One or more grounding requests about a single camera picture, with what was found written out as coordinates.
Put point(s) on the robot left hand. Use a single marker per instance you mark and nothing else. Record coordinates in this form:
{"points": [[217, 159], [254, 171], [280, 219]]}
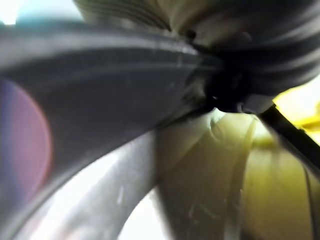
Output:
{"points": [[262, 45]]}

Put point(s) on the yellow metal shelf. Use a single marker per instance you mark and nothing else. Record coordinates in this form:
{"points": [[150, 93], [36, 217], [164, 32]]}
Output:
{"points": [[277, 190]]}

